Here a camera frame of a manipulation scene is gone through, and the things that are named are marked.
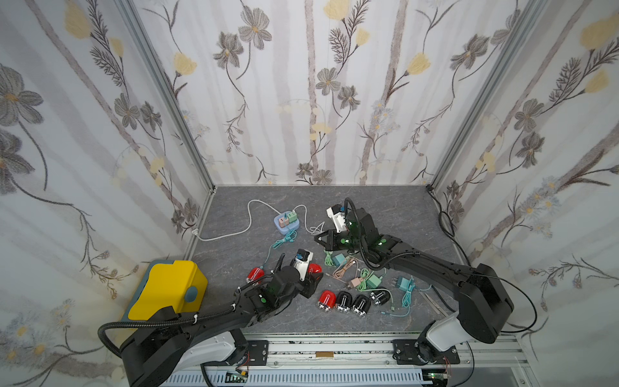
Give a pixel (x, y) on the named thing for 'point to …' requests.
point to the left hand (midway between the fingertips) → (319, 270)
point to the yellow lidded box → (168, 283)
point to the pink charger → (355, 281)
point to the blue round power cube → (287, 222)
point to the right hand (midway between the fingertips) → (317, 236)
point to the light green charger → (373, 282)
